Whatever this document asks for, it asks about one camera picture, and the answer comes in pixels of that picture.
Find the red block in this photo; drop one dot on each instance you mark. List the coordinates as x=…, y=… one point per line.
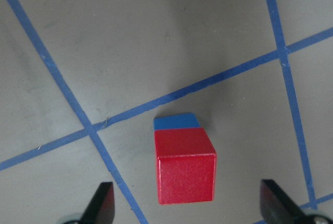
x=185, y=166

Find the blue block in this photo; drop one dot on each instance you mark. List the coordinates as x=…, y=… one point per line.
x=180, y=121

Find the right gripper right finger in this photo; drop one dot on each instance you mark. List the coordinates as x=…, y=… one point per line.
x=277, y=207

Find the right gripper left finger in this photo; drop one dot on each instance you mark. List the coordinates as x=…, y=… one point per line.
x=101, y=208

